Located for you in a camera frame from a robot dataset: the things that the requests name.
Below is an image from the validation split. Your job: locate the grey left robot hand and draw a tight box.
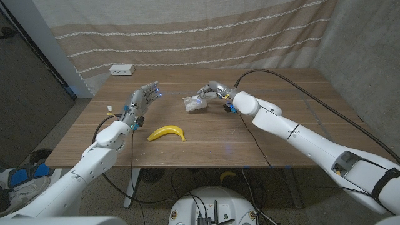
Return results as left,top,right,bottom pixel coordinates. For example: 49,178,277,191
120,81,163,129

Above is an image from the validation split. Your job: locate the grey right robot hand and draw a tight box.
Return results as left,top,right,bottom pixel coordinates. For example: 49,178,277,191
196,80,240,101

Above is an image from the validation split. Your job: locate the white cloth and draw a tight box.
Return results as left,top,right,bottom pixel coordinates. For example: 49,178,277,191
182,95,208,113

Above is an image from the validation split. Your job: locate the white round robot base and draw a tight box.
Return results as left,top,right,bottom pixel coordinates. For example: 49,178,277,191
167,186,259,225

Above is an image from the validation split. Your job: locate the yellow toy banana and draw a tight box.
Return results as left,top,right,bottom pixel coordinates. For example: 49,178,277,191
147,125,187,143

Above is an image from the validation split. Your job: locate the yellow banana under table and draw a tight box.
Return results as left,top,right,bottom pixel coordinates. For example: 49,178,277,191
219,171,238,184

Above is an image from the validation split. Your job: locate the white power strip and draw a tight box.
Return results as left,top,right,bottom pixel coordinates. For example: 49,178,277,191
109,64,136,76

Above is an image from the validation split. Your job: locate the beige striped curtain backdrop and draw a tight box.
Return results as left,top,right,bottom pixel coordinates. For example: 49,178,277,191
31,0,338,94

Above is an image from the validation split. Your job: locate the black round floor fan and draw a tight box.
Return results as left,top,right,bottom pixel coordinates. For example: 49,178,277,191
140,168,166,184

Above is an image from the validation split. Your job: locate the white table leg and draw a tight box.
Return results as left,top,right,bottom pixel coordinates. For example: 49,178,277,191
123,168,141,209

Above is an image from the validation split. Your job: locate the dark round floor object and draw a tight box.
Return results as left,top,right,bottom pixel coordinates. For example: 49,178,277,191
29,147,53,165

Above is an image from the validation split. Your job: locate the grey table leg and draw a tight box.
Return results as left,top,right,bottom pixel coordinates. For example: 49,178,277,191
282,167,304,209

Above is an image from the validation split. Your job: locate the blue black foot pedal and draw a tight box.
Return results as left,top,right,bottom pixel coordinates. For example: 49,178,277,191
7,159,56,189

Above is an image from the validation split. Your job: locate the white sneaker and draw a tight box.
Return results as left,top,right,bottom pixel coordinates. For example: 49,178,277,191
7,176,53,210

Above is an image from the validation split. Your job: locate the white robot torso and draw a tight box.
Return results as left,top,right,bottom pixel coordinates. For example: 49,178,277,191
0,215,128,225

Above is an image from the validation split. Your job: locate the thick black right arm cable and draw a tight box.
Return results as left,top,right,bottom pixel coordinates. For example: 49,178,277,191
233,68,400,164

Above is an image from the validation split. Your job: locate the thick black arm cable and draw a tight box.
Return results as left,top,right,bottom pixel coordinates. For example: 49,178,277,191
92,114,176,206
233,68,400,164

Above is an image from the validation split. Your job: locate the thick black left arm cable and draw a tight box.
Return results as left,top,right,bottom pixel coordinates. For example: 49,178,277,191
92,114,176,206

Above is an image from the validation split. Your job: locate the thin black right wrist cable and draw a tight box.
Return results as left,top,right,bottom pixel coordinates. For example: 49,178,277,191
237,112,273,169

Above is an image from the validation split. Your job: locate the black arm strap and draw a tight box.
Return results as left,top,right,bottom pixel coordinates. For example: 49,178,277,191
371,167,400,204

